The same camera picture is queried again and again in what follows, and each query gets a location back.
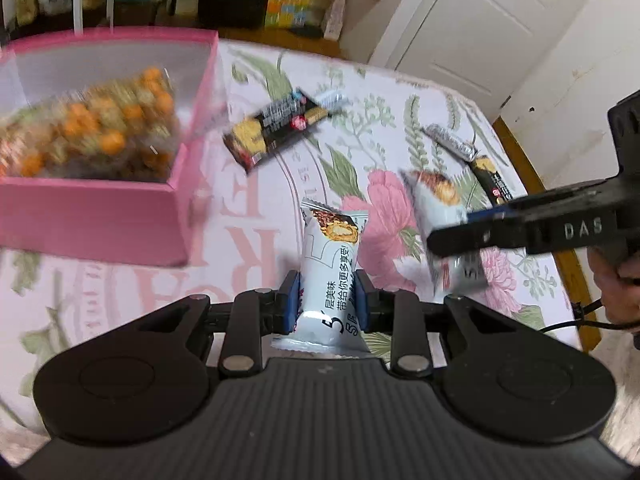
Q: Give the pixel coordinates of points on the pink cardboard box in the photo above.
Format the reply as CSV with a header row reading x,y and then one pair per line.
x,y
113,221

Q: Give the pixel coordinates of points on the white door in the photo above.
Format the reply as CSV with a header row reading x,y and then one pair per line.
x,y
482,48

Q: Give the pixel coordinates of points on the clear bag of mixed nuts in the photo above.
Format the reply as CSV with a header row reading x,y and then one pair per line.
x,y
123,129

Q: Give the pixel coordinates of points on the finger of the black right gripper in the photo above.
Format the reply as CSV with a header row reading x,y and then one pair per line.
x,y
509,232

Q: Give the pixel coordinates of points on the person's right hand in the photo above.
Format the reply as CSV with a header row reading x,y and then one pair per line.
x,y
619,294

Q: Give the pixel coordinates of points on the black snack bar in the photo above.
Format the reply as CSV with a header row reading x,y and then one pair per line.
x,y
490,180

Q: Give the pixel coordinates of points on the black snack bar wrapper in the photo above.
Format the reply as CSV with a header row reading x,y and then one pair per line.
x,y
282,122

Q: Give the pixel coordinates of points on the colourful gift bag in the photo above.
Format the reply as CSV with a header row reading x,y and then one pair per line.
x,y
294,13

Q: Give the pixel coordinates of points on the floral bed sheet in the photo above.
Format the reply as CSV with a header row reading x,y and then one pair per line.
x,y
117,363

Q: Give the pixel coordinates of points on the silver snack packet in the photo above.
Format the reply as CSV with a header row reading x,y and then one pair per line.
x,y
453,144

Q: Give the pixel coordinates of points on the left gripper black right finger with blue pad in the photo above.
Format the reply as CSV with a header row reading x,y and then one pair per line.
x,y
398,314

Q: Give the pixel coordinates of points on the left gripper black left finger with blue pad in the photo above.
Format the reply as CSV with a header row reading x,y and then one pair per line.
x,y
249,318

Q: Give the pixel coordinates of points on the white plastic bag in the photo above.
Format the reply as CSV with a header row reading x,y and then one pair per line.
x,y
332,23

